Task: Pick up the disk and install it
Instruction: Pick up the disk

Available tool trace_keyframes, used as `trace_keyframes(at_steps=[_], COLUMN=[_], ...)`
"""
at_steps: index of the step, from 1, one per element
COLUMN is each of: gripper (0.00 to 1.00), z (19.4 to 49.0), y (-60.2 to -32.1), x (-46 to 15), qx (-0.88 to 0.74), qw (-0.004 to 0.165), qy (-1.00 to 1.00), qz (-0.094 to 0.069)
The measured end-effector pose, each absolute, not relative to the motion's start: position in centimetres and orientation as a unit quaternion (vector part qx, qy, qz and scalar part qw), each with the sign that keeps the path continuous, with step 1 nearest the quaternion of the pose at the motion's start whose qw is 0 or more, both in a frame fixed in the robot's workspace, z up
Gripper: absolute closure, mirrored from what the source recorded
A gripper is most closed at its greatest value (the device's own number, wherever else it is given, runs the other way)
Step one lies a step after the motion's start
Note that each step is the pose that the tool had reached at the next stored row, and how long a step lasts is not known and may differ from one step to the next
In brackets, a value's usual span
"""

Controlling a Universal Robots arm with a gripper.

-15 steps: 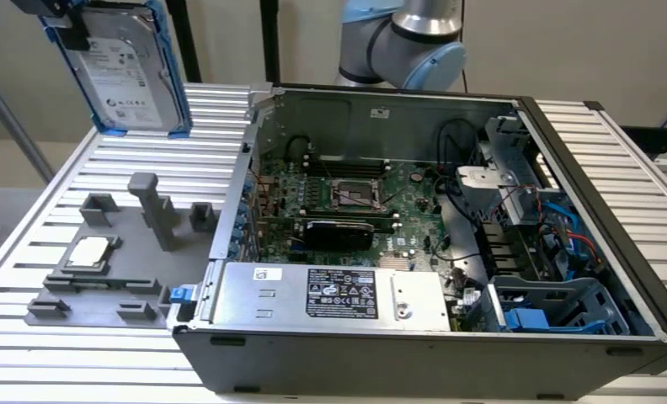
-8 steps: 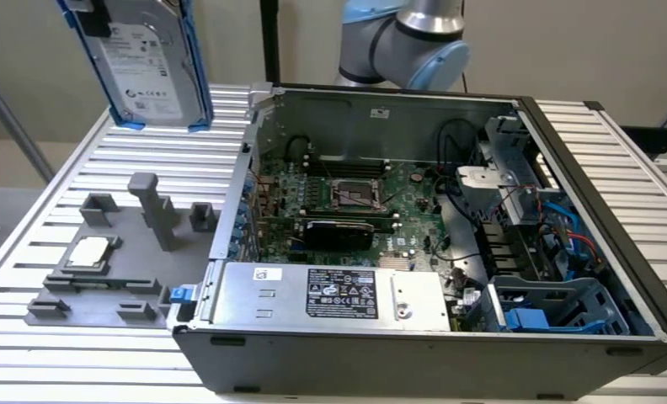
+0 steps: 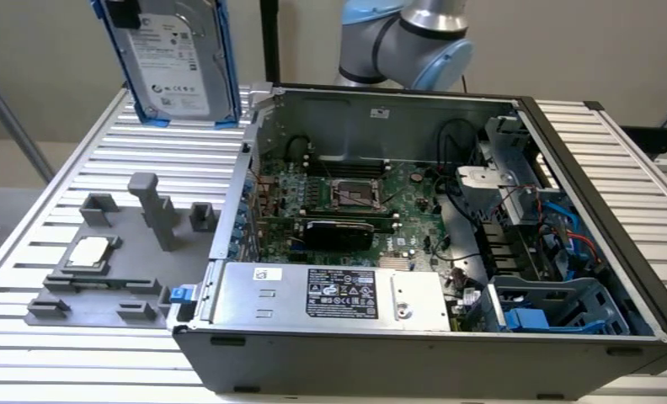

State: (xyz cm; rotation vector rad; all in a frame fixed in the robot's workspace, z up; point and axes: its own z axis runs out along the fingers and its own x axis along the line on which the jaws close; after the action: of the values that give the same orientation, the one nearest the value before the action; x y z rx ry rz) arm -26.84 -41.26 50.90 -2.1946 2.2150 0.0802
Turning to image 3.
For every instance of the CPU socket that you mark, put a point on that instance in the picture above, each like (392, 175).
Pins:
(358, 193)

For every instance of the black open PC case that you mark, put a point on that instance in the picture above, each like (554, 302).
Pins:
(424, 366)

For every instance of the grey metal frame leg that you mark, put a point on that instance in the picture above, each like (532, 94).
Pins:
(8, 113)

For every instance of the blue disk carrier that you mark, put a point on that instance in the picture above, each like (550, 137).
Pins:
(528, 322)

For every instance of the black pole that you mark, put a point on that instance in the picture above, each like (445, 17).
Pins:
(270, 42)

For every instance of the black RAM slot bank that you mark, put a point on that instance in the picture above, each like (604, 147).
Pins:
(353, 168)
(350, 216)

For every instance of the grey disk bay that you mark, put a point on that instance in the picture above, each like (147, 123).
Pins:
(592, 303)

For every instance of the grey parts rack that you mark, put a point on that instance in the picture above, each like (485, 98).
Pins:
(137, 248)

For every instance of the silver power supply unit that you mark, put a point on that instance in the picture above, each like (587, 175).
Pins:
(289, 299)

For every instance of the hard disk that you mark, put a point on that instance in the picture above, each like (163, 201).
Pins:
(177, 67)

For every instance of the black plastic bracket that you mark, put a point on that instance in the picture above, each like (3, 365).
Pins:
(502, 248)

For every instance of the green motherboard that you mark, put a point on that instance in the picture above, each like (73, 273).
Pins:
(418, 219)

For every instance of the black panel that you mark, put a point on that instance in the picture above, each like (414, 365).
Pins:
(648, 141)

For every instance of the black graphics card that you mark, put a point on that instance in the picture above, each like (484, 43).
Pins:
(340, 235)

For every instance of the silver CPU chip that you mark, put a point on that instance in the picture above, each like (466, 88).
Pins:
(91, 252)

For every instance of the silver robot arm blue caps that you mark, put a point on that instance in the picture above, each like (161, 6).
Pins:
(401, 46)

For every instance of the black table corner cap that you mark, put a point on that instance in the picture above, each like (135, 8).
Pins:
(593, 105)

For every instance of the blue case latch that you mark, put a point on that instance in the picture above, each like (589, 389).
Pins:
(181, 294)

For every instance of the metal drive cage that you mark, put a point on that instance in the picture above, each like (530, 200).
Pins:
(497, 181)

